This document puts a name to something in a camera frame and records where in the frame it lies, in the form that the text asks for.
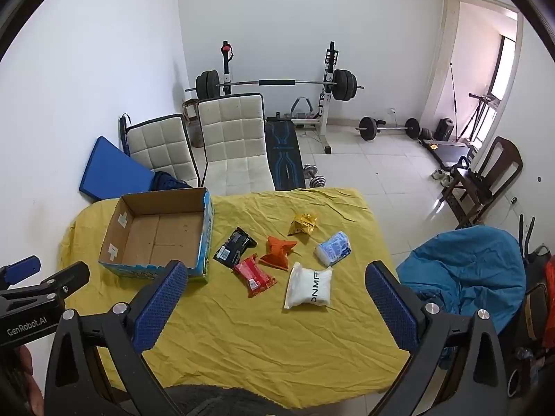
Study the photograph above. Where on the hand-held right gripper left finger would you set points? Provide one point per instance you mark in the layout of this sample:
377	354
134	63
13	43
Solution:
159	305

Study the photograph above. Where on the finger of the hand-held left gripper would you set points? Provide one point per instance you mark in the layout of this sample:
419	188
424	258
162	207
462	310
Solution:
69	278
24	268

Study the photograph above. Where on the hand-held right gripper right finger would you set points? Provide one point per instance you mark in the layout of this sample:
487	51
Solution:
392	307

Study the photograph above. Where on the printed blue cardboard box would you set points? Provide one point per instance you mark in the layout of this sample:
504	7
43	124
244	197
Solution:
160	236

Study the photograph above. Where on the black snack packet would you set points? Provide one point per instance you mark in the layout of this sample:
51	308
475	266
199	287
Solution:
234	246

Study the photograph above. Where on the gold snack packet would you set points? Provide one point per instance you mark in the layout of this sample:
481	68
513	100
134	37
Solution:
304	224

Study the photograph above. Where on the white soft packet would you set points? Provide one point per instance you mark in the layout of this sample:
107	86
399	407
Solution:
308	288

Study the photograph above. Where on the blue and white tissue packet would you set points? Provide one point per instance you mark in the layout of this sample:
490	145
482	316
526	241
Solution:
334	249

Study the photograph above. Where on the blue cloth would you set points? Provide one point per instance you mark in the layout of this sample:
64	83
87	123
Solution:
468	268

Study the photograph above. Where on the yellow tablecloth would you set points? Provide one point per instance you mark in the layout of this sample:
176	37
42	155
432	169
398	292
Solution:
243	333

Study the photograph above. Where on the red snack packet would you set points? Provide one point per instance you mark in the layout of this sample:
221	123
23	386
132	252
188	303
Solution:
254	276

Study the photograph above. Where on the blue foam mat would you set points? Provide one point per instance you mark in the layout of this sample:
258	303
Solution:
112	169

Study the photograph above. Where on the dark blue garment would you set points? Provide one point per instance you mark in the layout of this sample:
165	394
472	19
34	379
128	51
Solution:
169	180

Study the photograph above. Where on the orange snack packet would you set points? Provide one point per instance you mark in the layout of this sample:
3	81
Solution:
278	253

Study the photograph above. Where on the pair of white shoes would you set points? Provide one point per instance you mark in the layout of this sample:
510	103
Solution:
441	177

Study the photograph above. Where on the black bag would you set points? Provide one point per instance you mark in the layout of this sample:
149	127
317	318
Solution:
535	312

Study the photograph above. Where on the chrome dumbbell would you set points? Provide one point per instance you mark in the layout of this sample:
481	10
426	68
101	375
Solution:
314	175

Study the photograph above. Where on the white padded chair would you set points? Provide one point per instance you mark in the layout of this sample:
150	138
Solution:
160	147
234	138

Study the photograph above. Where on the treadmill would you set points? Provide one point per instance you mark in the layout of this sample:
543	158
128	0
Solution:
451	151

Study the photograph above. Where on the dark wooden chair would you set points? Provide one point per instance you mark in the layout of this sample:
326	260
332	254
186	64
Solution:
498	164

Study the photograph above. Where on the short barbell with black plates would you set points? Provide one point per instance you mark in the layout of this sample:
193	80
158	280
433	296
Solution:
368	128

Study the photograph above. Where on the black speaker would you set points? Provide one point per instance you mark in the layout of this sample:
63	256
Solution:
445	129

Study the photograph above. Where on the black and blue weight bench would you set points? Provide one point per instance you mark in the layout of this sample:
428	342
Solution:
284	156

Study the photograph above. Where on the white bench press rack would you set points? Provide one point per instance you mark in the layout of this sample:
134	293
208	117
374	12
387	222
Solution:
328	95

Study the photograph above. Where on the long barbell with black plates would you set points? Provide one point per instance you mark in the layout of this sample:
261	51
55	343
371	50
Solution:
277	82

